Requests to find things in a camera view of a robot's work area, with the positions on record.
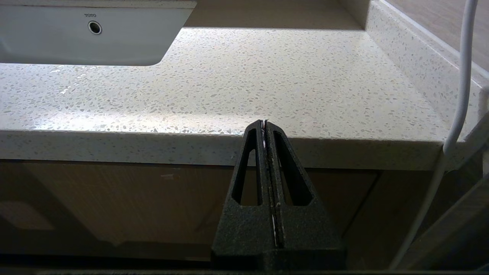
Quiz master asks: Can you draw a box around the wooden vanity cabinet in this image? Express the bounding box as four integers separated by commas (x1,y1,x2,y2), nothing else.
0,160,382,262

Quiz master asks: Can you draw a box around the white ceramic sink basin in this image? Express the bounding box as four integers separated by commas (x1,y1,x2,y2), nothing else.
0,1,198,66

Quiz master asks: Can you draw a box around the white cable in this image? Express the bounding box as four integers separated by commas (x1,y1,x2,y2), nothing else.
389,0,479,270

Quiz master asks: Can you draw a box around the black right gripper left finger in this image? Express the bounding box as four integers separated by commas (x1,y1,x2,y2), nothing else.
211,120,277,251

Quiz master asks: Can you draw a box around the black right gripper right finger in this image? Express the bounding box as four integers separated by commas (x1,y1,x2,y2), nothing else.
265,120,346,251

